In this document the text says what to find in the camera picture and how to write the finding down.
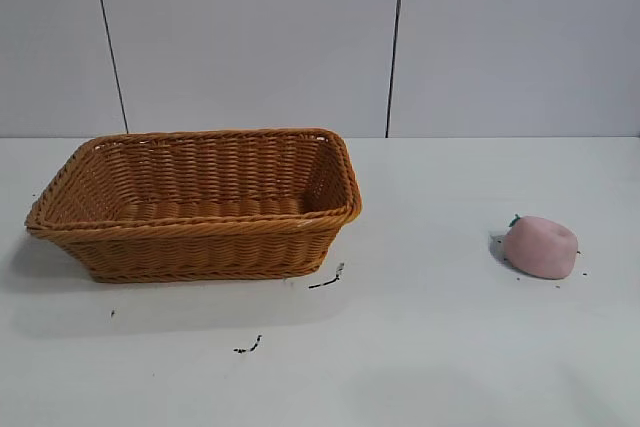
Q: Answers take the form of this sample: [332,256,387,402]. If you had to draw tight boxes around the pink peach with green leaf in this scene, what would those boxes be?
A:
[502,213,580,280]

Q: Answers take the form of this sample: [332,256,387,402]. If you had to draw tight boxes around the brown woven wicker basket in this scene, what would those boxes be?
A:
[24,127,364,284]

